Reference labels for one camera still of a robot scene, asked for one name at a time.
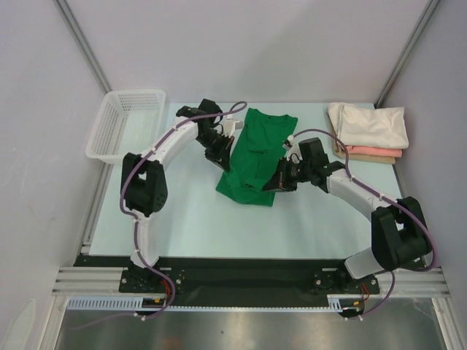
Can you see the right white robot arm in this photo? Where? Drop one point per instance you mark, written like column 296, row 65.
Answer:
column 398, row 230

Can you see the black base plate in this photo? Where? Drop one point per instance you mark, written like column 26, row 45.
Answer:
column 239, row 283

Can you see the cream folded t shirt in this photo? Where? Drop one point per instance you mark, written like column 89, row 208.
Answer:
column 381, row 128

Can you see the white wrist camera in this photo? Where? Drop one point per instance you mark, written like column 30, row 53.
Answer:
column 230, row 125
column 292, row 151

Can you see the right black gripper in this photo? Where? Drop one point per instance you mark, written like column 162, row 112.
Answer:
column 289, row 175

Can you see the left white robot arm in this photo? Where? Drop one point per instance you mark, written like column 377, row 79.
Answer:
column 143, row 187

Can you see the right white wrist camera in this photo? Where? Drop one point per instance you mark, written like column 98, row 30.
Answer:
column 292, row 151

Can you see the green t shirt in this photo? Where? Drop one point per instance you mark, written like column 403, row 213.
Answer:
column 255, row 157

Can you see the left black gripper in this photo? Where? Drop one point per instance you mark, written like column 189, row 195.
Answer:
column 221, row 157

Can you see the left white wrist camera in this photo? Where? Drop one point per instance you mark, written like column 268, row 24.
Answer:
column 230, row 125

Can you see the aluminium corner post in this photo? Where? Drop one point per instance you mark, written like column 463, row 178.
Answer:
column 81, row 41
column 414, row 39

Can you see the white plastic basket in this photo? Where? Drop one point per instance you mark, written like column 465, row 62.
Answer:
column 127, row 121

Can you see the left aluminium corner post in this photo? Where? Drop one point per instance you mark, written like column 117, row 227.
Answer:
column 81, row 41

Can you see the white slotted cable duct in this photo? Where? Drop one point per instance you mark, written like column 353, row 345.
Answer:
column 106, row 302

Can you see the right aluminium corner post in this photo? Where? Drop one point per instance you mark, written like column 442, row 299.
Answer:
column 414, row 39

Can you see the aluminium front rail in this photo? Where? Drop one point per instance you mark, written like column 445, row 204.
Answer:
column 105, row 281

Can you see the pink folded t shirt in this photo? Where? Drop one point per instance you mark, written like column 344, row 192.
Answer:
column 374, row 151

